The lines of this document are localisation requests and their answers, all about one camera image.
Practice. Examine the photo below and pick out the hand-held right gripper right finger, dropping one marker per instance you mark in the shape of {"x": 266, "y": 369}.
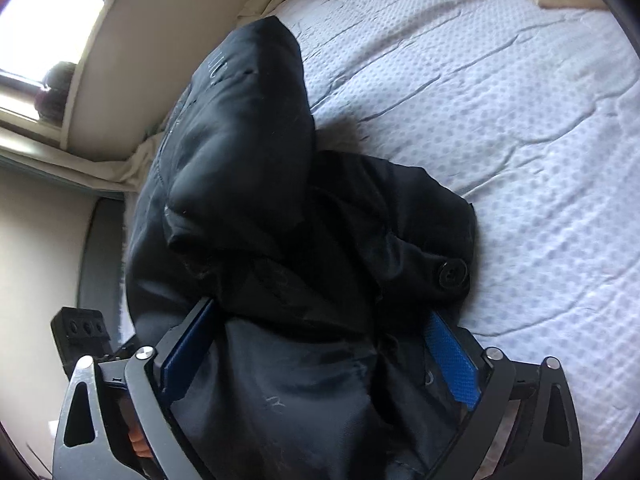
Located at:
{"x": 452, "y": 360}

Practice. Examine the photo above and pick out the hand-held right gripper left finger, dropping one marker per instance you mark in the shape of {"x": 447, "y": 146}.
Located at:
{"x": 185, "y": 355}

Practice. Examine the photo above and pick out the black jacket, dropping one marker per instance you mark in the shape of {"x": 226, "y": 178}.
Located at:
{"x": 250, "y": 210}

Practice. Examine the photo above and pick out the person's left hand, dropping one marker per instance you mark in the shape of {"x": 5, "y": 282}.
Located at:
{"x": 139, "y": 442}

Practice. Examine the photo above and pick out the bed with white quilted cover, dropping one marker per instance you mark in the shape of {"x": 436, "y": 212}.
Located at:
{"x": 475, "y": 135}

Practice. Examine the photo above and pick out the dark purple round object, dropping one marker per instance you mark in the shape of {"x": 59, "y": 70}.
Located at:
{"x": 57, "y": 90}

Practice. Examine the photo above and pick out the beige headboard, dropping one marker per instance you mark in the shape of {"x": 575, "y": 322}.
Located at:
{"x": 150, "y": 60}

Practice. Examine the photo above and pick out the window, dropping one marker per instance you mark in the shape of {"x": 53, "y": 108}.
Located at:
{"x": 55, "y": 15}

